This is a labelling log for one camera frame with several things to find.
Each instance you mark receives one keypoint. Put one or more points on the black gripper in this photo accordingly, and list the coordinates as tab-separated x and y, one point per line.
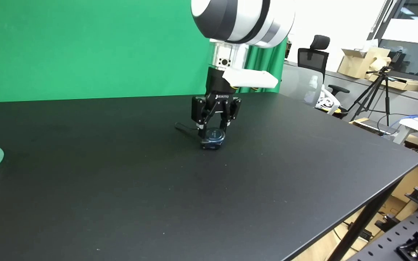
218	91

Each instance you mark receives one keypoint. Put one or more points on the blue measuring tape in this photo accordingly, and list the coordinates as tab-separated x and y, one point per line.
212	139

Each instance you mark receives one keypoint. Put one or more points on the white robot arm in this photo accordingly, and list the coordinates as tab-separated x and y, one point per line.
242	18

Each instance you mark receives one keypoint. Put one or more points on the grey chair back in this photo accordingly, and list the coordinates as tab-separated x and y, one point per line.
299	82

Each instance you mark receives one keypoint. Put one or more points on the checkerboard calibration board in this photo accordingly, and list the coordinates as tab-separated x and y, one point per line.
325	100

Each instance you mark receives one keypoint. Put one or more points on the black office chair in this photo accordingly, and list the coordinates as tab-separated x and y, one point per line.
315	56

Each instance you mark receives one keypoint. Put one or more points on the green screen curtain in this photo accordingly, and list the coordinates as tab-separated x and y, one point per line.
87	47

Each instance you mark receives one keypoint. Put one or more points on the open cardboard box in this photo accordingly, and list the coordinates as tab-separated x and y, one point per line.
358	60

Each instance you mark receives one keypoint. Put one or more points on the black table leg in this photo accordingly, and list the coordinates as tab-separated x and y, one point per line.
360	226

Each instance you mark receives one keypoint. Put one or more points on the black perforated breadboard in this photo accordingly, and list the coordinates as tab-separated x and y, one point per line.
387	240

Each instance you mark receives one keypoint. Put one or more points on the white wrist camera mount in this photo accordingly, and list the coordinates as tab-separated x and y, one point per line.
239	72

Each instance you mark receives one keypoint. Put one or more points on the black camera tripod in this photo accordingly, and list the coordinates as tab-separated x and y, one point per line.
374	91

